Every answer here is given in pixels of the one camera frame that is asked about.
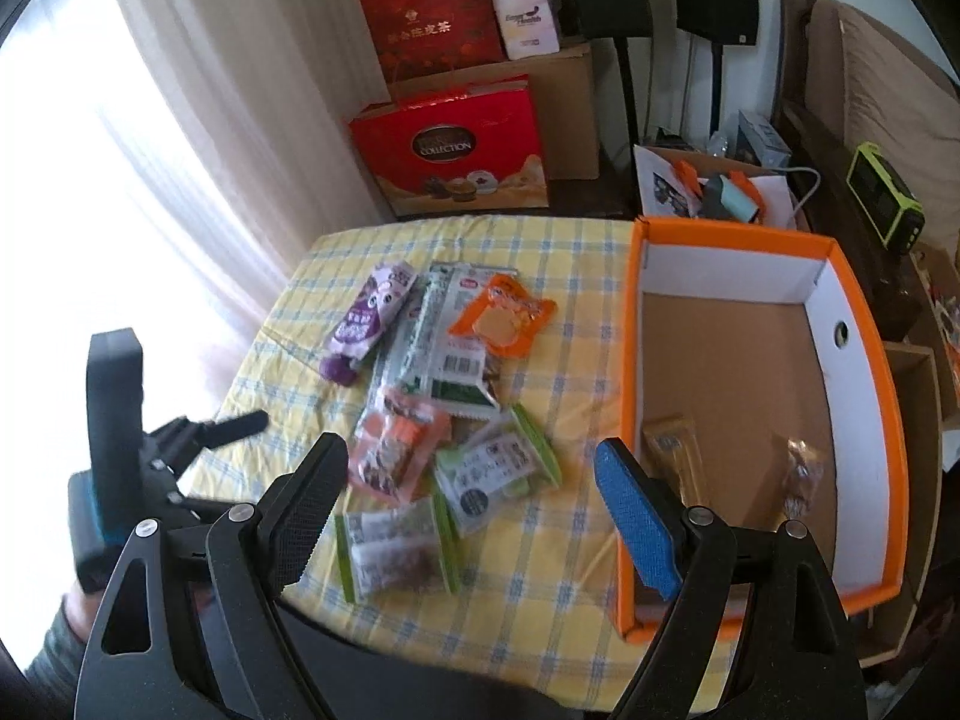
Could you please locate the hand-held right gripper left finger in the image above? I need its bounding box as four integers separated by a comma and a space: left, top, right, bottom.
75, 431, 350, 720

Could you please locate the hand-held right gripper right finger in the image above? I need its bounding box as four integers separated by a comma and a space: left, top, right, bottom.
595, 439, 863, 720

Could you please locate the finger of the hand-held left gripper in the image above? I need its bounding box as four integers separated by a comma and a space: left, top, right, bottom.
176, 495, 230, 523
201, 410, 271, 448

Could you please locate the green edged snack packet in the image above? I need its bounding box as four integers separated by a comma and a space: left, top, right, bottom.
335, 495, 460, 605
435, 403, 563, 537

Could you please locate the pink snack packet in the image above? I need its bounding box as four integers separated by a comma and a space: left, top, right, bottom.
349, 388, 453, 505

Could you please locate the clear candy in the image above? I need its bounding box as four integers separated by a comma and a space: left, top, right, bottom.
780, 435, 826, 520

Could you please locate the orange cardboard box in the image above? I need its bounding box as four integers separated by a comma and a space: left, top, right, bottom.
613, 216, 912, 646

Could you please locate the green white seaweed packet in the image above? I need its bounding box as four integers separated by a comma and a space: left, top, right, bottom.
375, 261, 520, 421

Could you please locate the orange snack packet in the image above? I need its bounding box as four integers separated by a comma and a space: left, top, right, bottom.
448, 274, 560, 357

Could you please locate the person's left forearm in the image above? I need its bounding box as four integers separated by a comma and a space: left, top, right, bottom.
16, 592, 102, 720

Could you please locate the purple spout pouch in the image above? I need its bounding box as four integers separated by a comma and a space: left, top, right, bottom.
320, 259, 419, 389

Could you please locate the yellow plaid tablecloth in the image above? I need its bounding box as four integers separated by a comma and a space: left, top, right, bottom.
176, 214, 751, 717

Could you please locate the white curtain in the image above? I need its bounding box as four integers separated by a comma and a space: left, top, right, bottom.
0, 0, 391, 421

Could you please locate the teal and orange tool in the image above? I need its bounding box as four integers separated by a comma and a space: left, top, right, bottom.
679, 161, 767, 224

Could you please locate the white printed paper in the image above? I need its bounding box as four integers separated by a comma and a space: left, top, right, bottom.
634, 146, 706, 218

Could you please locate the red gift box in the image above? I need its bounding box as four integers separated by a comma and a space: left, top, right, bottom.
349, 75, 551, 218

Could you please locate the open cardboard floor box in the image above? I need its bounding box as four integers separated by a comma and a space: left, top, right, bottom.
634, 139, 815, 232

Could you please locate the grey blue small box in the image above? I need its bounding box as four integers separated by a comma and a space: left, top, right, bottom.
739, 111, 792, 170

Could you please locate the green portable radio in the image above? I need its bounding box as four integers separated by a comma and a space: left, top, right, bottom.
846, 142, 922, 254

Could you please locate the brown cardboard box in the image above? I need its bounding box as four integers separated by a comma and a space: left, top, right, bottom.
390, 41, 601, 181

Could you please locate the red gift bag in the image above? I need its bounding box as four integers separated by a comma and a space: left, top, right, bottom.
356, 0, 505, 83

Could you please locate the white tissue pack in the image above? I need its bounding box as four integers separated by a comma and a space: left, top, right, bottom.
489, 0, 562, 61

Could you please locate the brown sofa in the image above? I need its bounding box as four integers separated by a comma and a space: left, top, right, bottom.
776, 0, 960, 200

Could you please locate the white cable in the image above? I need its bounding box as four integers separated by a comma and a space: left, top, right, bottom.
784, 165, 823, 230

